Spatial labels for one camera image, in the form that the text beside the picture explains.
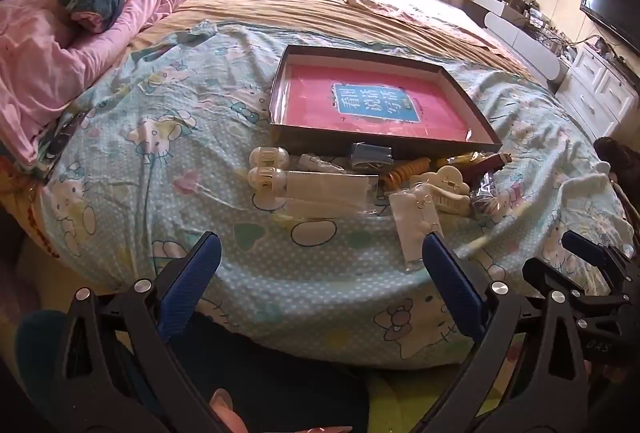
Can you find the white low desk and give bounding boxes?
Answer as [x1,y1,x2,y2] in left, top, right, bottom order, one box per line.
[467,0,521,20]

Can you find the white and grey bench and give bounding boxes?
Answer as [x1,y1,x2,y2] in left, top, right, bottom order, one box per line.
[484,12,568,81]

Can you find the small clear packet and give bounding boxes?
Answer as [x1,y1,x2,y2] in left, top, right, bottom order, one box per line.
[299,153,347,174]

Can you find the orange spiral hair tie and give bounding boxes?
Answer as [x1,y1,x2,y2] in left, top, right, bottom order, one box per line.
[384,157,432,188]

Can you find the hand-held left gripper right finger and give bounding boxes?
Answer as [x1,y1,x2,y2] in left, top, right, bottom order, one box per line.
[422,233,596,433]

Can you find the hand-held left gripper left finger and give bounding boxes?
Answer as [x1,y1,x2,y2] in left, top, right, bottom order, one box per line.
[50,233,222,433]

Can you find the white fluffy cloth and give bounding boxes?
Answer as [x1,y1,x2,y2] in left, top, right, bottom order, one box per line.
[562,160,621,220]

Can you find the brown hair clip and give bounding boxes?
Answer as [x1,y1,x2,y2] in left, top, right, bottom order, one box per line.
[467,152,512,174]

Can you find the long clear packet white card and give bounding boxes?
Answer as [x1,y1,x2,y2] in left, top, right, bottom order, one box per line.
[282,169,381,216]

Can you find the dark brown furry object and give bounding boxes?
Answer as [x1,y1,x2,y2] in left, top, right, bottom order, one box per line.
[594,137,640,176]

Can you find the small grey-blue box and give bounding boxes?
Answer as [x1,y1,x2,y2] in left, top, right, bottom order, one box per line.
[350,143,394,174]

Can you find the black flat television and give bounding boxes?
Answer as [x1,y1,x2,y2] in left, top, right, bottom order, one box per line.
[580,0,640,56]

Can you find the pink book with blue label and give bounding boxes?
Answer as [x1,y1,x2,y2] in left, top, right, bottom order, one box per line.
[285,65,473,138]

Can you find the crinkled packet dark contents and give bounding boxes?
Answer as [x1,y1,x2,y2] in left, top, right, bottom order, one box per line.
[470,175,502,216]

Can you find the white drawer dresser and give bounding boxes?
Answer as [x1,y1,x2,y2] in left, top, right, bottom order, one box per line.
[555,45,640,141]

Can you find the yellow-green floor mat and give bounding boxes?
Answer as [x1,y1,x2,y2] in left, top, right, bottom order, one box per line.
[367,333,526,433]

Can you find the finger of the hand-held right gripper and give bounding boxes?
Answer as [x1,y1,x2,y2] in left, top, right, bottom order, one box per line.
[562,230,628,294]
[522,258,626,314]

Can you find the clear packet with earring card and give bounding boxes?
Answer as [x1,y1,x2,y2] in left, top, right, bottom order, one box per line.
[389,190,445,273]

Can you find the large cream hair claw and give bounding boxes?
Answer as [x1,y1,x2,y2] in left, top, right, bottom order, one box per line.
[414,165,475,216]

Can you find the tan striped blanket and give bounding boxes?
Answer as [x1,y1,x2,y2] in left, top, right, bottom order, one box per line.
[130,0,546,84]

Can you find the person's leg in dark trousers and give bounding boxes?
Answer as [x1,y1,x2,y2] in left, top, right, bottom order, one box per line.
[165,308,371,433]

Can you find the shallow cardboard box tray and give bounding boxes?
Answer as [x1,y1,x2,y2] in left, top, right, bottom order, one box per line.
[269,45,502,160]

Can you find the small cream hair claw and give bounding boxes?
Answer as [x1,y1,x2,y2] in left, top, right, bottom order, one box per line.
[248,165,290,208]
[249,145,291,168]

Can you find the pink quilt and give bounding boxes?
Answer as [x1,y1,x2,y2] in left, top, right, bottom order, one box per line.
[0,0,208,166]

